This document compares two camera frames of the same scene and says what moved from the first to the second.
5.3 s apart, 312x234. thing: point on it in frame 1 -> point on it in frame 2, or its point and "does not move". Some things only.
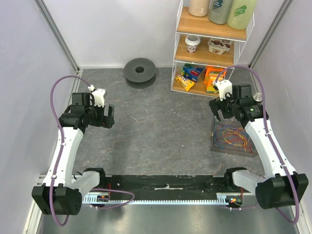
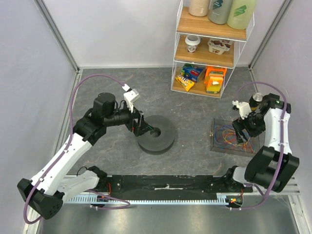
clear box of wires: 231,137 does not move
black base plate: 167,188 does not move
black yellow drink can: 257,97 does not move
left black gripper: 105,121 -> 138,128
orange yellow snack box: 212,73 does not move
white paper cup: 191,41 does not move
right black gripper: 220,108 -> 240,126
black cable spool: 140,73 -> 160,139
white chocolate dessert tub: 218,46 does not move
